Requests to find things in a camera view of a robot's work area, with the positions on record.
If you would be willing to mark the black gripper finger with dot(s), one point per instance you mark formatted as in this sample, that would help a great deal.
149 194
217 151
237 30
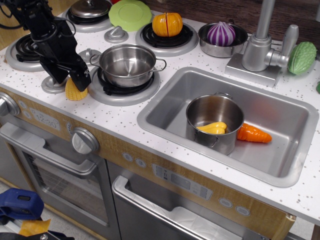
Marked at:
80 76
58 74

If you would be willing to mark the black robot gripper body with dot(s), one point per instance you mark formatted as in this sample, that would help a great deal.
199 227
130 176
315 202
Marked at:
55 42

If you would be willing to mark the yellow toy corn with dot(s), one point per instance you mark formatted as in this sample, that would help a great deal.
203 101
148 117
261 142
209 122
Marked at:
72 93

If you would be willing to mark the front grey stove knob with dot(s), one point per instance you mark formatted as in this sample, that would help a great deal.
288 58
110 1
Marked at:
51 86

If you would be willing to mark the grey stove knob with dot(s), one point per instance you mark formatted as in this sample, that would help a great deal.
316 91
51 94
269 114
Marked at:
116 35
51 86
90 56

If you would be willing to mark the front right stove burner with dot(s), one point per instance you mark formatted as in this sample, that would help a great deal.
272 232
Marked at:
112 95

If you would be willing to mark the stove burner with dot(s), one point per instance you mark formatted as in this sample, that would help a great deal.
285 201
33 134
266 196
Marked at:
98 24
173 46
20 55
112 95

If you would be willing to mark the middle grey stove knob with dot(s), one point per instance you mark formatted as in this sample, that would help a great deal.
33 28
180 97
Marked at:
90 56

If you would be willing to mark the back left stove burner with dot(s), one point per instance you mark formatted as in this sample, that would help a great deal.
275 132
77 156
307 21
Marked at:
98 24

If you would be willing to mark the front left stove burner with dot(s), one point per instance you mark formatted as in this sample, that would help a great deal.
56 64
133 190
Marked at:
20 55

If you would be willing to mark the shallow steel pan on stove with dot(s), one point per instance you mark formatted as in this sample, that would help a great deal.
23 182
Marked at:
126 65

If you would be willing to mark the back grey stove knob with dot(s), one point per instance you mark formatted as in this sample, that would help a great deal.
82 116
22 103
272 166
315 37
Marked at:
116 35

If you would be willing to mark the back right stove burner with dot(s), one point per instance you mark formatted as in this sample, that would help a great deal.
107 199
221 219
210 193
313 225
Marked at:
173 46

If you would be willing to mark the steel pot lid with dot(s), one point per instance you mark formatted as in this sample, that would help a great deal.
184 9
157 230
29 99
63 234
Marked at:
90 8

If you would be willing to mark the left oven dial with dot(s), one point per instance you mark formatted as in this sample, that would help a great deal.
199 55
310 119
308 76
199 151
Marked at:
8 106

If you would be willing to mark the oven dial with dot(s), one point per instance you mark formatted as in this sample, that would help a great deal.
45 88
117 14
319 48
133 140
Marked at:
83 141
8 106

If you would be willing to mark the right oven dial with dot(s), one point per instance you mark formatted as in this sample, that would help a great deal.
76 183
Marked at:
83 141

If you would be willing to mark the green toy plate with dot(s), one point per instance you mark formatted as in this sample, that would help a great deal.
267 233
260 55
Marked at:
130 15

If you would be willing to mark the orange toy pumpkin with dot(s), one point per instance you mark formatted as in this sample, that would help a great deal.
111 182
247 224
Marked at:
168 24

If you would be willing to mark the toy oven door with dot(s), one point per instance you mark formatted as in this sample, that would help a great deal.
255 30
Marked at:
75 185

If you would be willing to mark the blue clamp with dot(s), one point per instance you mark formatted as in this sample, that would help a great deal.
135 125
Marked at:
20 204

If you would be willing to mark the tall steel pot in sink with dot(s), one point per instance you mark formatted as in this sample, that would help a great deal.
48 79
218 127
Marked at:
213 121

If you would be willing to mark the purple toy onion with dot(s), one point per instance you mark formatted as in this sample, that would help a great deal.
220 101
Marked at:
221 34

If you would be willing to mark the yellow toy pepper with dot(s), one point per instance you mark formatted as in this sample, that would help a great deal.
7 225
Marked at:
216 128

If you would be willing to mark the toy dishwasher door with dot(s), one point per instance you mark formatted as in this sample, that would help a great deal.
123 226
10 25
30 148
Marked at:
148 211

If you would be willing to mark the yellow tape piece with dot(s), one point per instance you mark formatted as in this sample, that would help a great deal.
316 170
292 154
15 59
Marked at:
33 227

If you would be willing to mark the small steel bowl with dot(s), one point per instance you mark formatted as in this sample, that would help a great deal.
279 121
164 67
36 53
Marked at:
241 37

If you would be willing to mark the silver toy faucet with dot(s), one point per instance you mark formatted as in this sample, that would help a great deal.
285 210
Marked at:
260 63

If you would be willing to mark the orange toy carrot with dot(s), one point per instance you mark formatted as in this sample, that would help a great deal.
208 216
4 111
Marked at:
251 133

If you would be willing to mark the green toy bitter gourd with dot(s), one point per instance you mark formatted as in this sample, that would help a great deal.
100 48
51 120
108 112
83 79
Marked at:
301 58

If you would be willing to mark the grey toy sink basin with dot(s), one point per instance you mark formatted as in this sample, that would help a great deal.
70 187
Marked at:
291 124

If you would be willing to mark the dark green toy at edge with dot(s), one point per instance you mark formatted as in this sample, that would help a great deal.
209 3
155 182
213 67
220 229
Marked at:
318 88

